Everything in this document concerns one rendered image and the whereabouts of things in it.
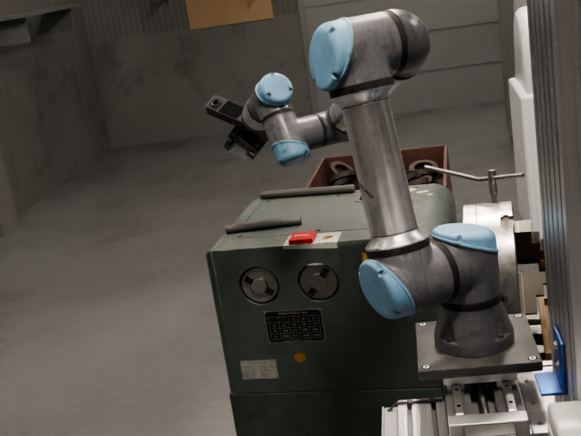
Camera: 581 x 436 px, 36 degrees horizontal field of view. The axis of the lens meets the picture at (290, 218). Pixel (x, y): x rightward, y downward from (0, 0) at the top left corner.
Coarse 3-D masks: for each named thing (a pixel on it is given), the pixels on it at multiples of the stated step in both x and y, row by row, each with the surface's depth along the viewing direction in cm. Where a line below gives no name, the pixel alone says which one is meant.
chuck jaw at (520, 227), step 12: (504, 216) 222; (504, 228) 219; (516, 228) 220; (528, 228) 219; (516, 240) 222; (528, 240) 221; (540, 240) 225; (516, 252) 225; (528, 252) 224; (540, 252) 224
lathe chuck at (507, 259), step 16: (480, 208) 226; (496, 208) 225; (512, 208) 223; (480, 224) 221; (496, 224) 220; (496, 240) 218; (512, 240) 216; (512, 256) 216; (512, 272) 216; (512, 288) 216; (512, 304) 219
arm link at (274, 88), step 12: (264, 84) 188; (276, 84) 189; (288, 84) 190; (252, 96) 194; (264, 96) 188; (276, 96) 188; (288, 96) 189; (252, 108) 195; (264, 108) 191; (276, 108) 190
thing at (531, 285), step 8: (520, 272) 228; (528, 272) 227; (536, 272) 227; (544, 272) 226; (520, 280) 227; (528, 280) 227; (536, 280) 226; (544, 280) 226; (520, 288) 227; (528, 288) 226; (536, 288) 226; (520, 296) 226; (528, 296) 226; (536, 296) 228; (520, 304) 226; (528, 304) 226; (536, 304) 225; (528, 312) 225; (536, 312) 225
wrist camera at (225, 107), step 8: (216, 96) 209; (208, 104) 208; (216, 104) 207; (224, 104) 207; (232, 104) 207; (208, 112) 208; (216, 112) 206; (224, 112) 206; (232, 112) 205; (240, 112) 205; (224, 120) 207; (232, 120) 205; (240, 120) 204
